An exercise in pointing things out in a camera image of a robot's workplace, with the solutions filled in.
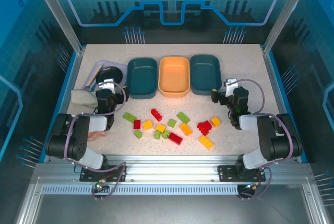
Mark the green small lego brick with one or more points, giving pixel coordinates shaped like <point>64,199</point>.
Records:
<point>157,134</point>
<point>138,134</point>
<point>165,134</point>
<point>172,123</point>

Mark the red stepped lego brick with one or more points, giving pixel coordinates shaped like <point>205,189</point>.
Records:
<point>156,114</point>

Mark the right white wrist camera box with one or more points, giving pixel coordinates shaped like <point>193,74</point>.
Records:
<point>230,85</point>

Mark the black round plate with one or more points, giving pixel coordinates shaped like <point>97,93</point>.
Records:
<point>112,73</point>

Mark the yellow long lego brick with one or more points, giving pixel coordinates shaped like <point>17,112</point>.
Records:
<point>205,141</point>
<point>185,129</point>

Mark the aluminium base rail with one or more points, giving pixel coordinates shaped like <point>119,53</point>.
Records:
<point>169,169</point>

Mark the aluminium side rail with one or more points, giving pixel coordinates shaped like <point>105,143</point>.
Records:
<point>272,77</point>
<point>75,70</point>

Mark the teal plastic container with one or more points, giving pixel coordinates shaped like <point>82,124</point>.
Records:
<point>205,73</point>
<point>142,77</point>

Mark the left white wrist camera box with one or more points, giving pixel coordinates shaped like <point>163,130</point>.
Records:
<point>107,85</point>

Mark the blue printed panel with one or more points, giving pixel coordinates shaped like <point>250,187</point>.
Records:
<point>169,4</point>

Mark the slotted metal strip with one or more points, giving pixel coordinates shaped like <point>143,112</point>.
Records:
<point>156,190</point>

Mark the lavender tray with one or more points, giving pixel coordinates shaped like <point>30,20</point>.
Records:
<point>117,64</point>

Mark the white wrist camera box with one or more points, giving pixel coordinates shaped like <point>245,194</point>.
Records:
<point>230,85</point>
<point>107,85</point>

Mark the red long lego brick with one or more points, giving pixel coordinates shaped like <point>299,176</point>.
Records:
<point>175,138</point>

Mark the pink cup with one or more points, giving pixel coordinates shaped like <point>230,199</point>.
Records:
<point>97,135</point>

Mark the orange plastic container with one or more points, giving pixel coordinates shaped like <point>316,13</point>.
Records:
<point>174,76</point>

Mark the beige cloth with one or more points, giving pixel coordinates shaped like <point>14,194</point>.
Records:
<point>82,98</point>

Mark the small connector with light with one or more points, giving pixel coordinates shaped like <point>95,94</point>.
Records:
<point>246,188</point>
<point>100,186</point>

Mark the aluminium frame post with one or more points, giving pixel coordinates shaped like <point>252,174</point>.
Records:
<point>60,15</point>
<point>285,12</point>

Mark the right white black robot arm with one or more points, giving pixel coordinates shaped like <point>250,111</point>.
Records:
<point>271,140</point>

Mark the red lego brick cluster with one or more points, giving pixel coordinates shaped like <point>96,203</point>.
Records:
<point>204,127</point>

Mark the red small lego brick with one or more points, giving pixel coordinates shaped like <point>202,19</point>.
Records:
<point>137,124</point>

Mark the green long lego brick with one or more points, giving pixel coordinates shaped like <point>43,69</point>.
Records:
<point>183,117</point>
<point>129,117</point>

